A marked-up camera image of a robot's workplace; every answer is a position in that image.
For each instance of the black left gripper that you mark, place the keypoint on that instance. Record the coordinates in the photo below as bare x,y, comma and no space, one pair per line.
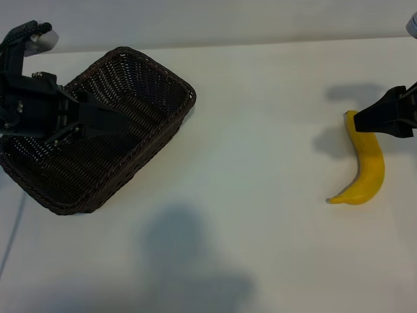
29,104

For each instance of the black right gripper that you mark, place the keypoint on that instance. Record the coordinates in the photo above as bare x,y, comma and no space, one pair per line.
412,104

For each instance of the yellow banana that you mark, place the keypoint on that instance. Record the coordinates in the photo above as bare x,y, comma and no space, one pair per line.
371,163

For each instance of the dark brown wicker basket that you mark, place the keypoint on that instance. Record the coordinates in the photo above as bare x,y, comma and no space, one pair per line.
146,88

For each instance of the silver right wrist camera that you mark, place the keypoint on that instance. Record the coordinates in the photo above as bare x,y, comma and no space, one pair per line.
412,26

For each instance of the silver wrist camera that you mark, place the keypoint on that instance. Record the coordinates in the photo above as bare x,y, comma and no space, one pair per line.
412,26
44,40

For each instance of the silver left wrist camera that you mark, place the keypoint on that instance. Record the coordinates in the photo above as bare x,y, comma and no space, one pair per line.
44,40

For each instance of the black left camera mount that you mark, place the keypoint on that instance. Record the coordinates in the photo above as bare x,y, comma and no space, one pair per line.
14,62

